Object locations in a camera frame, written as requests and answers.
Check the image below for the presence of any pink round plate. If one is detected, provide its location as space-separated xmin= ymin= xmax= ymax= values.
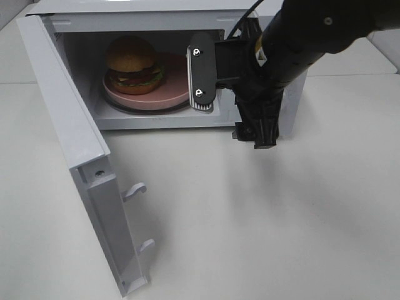
xmin=102 ymin=52 xmax=189 ymax=102

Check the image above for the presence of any burger with sesame-free bun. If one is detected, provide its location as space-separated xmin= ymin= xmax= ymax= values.
xmin=104 ymin=36 xmax=164 ymax=95

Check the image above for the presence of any white microwave oven body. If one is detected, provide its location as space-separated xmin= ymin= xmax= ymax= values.
xmin=24 ymin=0 xmax=310 ymax=140

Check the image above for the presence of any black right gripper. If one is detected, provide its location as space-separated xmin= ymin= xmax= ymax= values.
xmin=186 ymin=17 xmax=283 ymax=149

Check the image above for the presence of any glass microwave turntable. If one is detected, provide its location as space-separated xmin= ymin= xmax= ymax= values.
xmin=105 ymin=93 xmax=189 ymax=114

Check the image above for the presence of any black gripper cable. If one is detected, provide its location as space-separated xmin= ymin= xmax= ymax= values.
xmin=226 ymin=0 xmax=266 ymax=40

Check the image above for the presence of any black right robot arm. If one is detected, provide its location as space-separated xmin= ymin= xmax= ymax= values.
xmin=187 ymin=1 xmax=399 ymax=149

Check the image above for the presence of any white microwave door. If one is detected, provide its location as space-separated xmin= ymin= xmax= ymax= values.
xmin=17 ymin=15 xmax=155 ymax=297

